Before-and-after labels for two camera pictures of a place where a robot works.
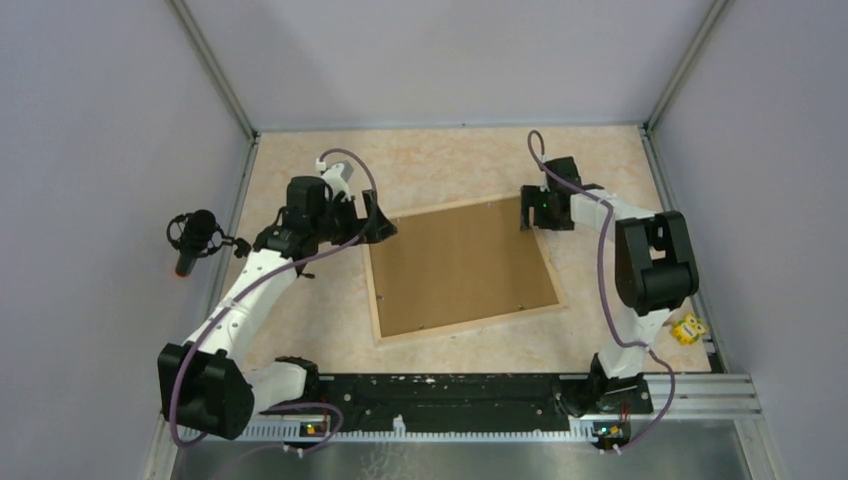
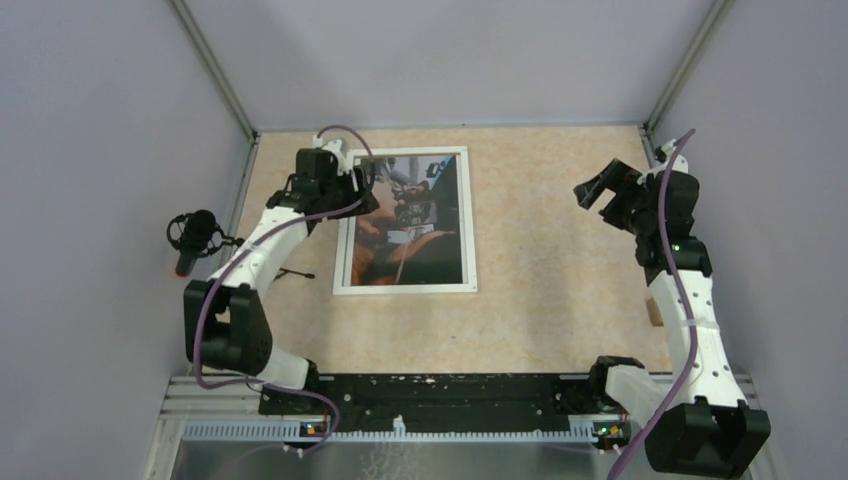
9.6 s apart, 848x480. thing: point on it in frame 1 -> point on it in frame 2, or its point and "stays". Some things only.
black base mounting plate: (470, 401) stays
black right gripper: (532, 196) -> (618, 178)
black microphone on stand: (197, 234) stays
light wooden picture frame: (457, 266) -> (342, 285)
